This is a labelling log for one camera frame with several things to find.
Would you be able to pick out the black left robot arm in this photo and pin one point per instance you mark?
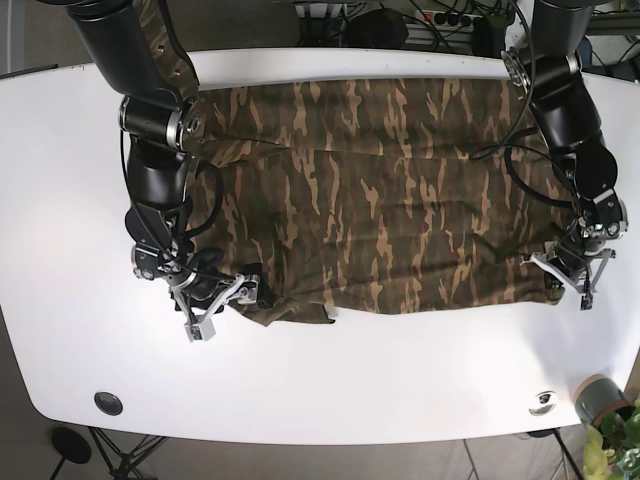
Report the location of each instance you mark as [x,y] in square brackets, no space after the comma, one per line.
[547,70]

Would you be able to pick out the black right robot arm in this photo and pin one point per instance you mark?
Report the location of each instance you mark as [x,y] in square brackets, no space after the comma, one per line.
[174,194]

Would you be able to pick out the camouflage T-shirt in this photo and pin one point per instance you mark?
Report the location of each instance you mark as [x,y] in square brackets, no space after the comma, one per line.
[364,194]

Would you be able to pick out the black tripod stand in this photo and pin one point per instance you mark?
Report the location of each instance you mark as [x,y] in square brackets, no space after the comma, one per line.
[74,448]

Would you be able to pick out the silver table grommet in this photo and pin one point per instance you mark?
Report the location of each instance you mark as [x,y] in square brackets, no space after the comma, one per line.
[542,403]

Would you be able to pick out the potted green plant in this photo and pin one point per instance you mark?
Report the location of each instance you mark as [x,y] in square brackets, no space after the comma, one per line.
[612,425]

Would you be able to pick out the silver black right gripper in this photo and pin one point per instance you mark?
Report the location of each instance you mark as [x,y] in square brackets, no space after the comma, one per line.
[194,278]

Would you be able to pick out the black table grommet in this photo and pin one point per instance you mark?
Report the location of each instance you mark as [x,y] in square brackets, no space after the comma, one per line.
[108,403]

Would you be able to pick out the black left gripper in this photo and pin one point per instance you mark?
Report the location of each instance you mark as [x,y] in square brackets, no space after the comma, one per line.
[577,254]

